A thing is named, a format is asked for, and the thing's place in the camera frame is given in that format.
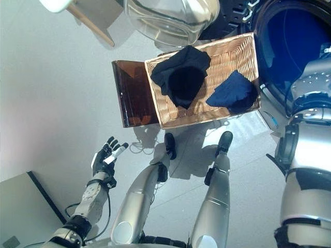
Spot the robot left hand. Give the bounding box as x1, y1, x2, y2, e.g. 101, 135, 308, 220
91, 136, 129, 176

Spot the grey front-load washing machine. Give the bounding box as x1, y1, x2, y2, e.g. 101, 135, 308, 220
227, 0, 331, 135

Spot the grey robot torso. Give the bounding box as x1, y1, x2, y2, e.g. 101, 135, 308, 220
85, 234, 197, 248

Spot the silver robot right leg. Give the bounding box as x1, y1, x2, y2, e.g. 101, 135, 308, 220
190, 131, 234, 248

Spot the white chair with wooden legs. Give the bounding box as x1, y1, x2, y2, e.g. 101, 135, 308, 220
38, 0, 125, 48

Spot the dark blue garment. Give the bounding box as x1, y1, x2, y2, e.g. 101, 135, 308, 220
206, 70, 253, 108

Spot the round glass washer door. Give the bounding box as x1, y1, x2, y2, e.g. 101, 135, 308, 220
123, 0, 259, 48

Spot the rectangular wicker laundry basket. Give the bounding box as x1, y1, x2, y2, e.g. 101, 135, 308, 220
144, 32, 262, 129

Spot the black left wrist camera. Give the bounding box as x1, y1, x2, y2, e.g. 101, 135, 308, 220
104, 175, 117, 189

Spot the white cable on floor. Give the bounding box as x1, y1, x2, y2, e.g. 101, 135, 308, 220
129, 141, 159, 156

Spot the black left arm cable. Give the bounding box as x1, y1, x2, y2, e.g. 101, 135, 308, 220
64, 187, 112, 244

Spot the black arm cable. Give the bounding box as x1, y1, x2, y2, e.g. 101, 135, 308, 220
258, 82, 296, 117
64, 187, 112, 244

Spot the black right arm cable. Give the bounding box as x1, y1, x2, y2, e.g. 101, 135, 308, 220
258, 82, 296, 117

